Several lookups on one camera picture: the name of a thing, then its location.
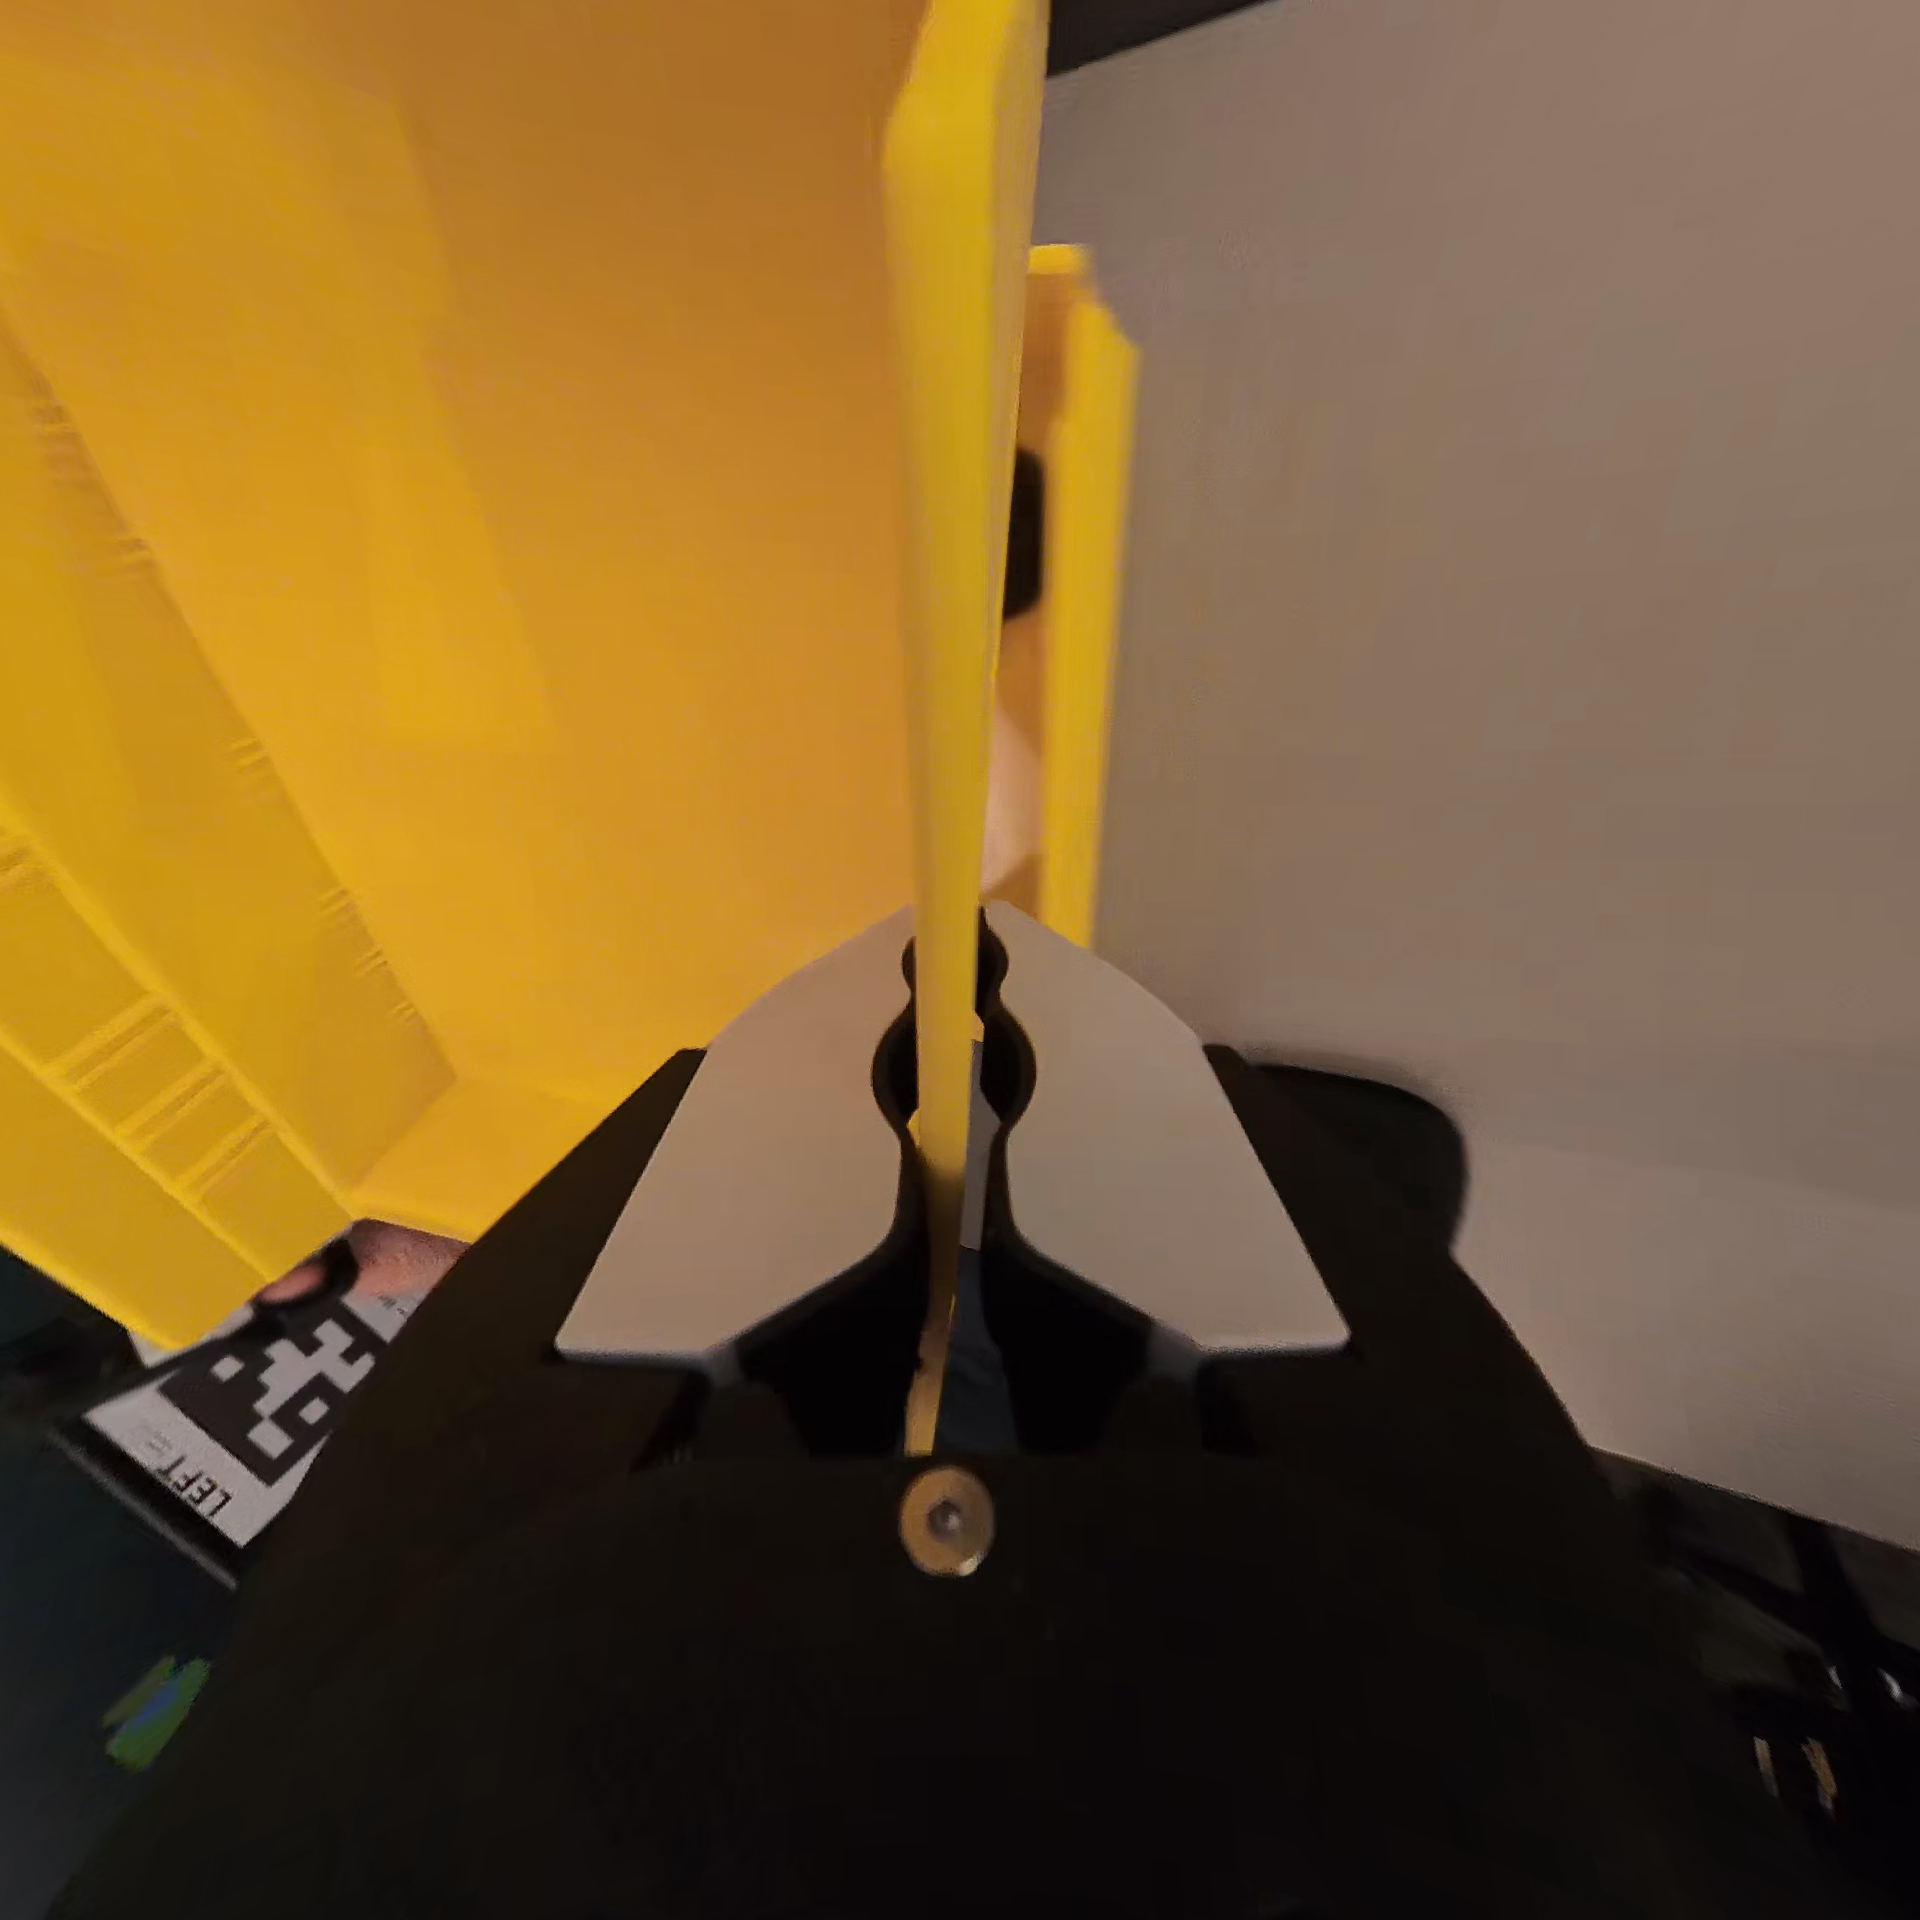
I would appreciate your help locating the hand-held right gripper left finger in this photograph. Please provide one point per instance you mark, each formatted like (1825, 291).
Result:
(751, 1201)

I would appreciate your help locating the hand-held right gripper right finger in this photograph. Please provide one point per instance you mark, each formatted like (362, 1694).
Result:
(1155, 1201)

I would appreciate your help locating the person's left hand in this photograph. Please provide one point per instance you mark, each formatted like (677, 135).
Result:
(388, 1260)

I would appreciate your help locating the black framed marker sign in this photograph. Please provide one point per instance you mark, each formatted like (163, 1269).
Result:
(269, 1382)

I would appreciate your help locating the black office chair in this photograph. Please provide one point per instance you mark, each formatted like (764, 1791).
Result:
(1723, 1652)

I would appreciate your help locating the black rectangular table pad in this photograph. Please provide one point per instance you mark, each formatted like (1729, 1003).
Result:
(1155, 31)

